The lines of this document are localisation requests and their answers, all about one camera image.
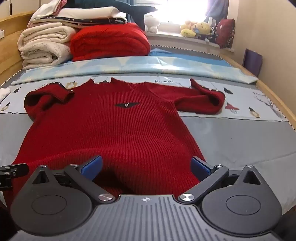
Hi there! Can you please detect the small white cloth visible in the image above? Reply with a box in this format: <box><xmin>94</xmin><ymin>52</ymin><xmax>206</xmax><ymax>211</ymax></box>
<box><xmin>0</xmin><ymin>88</ymin><xmax>11</xmax><ymax>103</ymax></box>

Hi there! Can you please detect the folded red knit blanket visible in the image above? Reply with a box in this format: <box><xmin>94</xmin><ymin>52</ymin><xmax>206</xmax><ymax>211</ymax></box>
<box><xmin>70</xmin><ymin>22</ymin><xmax>151</xmax><ymax>62</ymax></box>

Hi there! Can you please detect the white plush toy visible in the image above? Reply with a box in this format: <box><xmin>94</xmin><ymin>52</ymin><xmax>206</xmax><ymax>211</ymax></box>
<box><xmin>144</xmin><ymin>14</ymin><xmax>161</xmax><ymax>33</ymax></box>

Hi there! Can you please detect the folded white blanket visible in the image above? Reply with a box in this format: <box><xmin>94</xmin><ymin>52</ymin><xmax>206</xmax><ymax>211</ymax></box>
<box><xmin>28</xmin><ymin>0</ymin><xmax>127</xmax><ymax>24</ymax></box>

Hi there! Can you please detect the dark teal plush pillow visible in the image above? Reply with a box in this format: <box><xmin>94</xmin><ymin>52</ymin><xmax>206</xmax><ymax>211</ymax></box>
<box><xmin>97</xmin><ymin>0</ymin><xmax>159</xmax><ymax>32</ymax></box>

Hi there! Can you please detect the blue curtain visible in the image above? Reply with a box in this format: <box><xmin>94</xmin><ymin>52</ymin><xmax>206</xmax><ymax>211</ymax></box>
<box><xmin>206</xmin><ymin>0</ymin><xmax>229</xmax><ymax>29</ymax></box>

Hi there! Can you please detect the bright window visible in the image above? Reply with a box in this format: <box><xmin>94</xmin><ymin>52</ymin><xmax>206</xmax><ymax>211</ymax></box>
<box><xmin>129</xmin><ymin>0</ymin><xmax>213</xmax><ymax>35</ymax></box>

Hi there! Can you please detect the red knit sweater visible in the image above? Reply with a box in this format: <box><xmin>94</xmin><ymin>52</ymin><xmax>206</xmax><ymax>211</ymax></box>
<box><xmin>10</xmin><ymin>77</ymin><xmax>226</xmax><ymax>207</ymax></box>

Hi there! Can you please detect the yellow bear plush toy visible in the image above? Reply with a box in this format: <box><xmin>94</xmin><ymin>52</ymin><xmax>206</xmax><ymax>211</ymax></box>
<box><xmin>195</xmin><ymin>21</ymin><xmax>217</xmax><ymax>42</ymax></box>

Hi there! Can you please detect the folded dark trimmed blanket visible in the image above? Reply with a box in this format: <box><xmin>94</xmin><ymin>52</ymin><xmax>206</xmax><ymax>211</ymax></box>
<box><xmin>33</xmin><ymin>16</ymin><xmax>128</xmax><ymax>29</ymax></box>

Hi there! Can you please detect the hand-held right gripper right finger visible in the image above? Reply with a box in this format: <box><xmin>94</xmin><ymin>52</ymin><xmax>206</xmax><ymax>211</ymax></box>
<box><xmin>178</xmin><ymin>157</ymin><xmax>263</xmax><ymax>205</ymax></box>

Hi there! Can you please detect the purple bag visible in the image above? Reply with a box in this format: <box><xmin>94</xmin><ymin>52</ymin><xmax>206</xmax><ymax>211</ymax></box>
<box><xmin>242</xmin><ymin>48</ymin><xmax>263</xmax><ymax>77</ymax></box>

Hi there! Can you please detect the light blue patterned blanket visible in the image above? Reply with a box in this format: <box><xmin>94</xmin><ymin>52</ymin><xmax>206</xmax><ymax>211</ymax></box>
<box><xmin>10</xmin><ymin>49</ymin><xmax>259</xmax><ymax>85</ymax></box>

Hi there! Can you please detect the folded cream quilt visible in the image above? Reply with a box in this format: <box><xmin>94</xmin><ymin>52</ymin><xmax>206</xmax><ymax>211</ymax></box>
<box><xmin>18</xmin><ymin>25</ymin><xmax>75</xmax><ymax>70</ymax></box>

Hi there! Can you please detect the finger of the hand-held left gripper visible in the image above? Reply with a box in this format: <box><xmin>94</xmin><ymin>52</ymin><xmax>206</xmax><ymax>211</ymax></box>
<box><xmin>0</xmin><ymin>163</ymin><xmax>30</xmax><ymax>191</ymax></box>

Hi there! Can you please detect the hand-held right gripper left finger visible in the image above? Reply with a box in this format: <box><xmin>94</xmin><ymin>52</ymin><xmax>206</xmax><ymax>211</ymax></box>
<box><xmin>32</xmin><ymin>155</ymin><xmax>116</xmax><ymax>204</ymax></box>

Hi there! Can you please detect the red cushion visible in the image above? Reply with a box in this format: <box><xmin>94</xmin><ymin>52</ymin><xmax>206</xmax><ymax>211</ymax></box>
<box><xmin>216</xmin><ymin>19</ymin><xmax>236</xmax><ymax>49</ymax></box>

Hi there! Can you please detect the wooden bed frame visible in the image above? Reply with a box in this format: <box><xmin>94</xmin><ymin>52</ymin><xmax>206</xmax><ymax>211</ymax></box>
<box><xmin>0</xmin><ymin>10</ymin><xmax>296</xmax><ymax>131</ymax></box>

